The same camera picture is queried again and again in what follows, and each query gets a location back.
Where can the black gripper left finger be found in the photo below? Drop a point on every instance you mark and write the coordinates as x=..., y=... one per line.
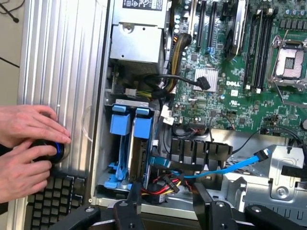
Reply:
x=127, y=215

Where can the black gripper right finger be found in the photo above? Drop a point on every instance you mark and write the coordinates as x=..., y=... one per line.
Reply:
x=216, y=215

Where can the empty blue disk carrier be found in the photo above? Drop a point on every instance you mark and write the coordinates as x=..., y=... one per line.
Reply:
x=120, y=122

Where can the metal disk bay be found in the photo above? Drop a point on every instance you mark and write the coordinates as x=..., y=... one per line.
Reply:
x=129, y=101

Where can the person's right hand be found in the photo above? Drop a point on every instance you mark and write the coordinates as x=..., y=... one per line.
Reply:
x=19, y=177

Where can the person's left hand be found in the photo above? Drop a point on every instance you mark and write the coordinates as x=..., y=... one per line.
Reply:
x=24, y=124

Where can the silver drive cage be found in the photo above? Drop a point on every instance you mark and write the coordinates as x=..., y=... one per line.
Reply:
x=239, y=189

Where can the black keyboard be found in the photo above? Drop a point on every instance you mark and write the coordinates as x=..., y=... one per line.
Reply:
x=64, y=191

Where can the black plastic fan shroud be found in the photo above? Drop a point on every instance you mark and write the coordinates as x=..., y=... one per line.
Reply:
x=201, y=148

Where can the open metal PC case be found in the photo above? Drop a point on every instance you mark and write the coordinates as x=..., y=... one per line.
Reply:
x=239, y=141

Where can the clear round plastic disc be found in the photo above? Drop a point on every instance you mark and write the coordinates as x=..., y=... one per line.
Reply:
x=84, y=124

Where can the green motherboard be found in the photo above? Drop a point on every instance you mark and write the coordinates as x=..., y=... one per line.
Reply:
x=251, y=107

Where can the silver coin battery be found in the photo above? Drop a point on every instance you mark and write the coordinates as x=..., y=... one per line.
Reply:
x=304, y=124

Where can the thin metal locking lever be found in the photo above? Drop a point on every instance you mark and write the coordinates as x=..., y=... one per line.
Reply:
x=280, y=93
x=279, y=54

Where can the silver finned heat sink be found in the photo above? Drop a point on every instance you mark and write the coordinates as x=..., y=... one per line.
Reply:
x=212, y=72

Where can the RAM slot white clips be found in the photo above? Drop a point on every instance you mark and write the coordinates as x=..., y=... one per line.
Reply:
x=259, y=52

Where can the CPU socket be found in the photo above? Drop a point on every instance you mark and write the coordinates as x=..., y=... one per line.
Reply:
x=290, y=63

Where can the RAM slot black clips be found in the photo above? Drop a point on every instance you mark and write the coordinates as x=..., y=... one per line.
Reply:
x=267, y=52

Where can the silver power supply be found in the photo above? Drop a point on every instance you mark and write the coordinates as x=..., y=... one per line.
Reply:
x=136, y=40

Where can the black graphics card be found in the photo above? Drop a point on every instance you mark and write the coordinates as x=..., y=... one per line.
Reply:
x=233, y=40

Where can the black expansion slot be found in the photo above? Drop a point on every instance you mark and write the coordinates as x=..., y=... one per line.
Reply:
x=201, y=24
x=212, y=24

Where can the white expansion slot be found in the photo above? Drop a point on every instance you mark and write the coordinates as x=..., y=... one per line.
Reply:
x=192, y=16

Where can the silver metal bracket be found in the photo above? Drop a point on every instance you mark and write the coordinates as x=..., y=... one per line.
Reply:
x=280, y=191

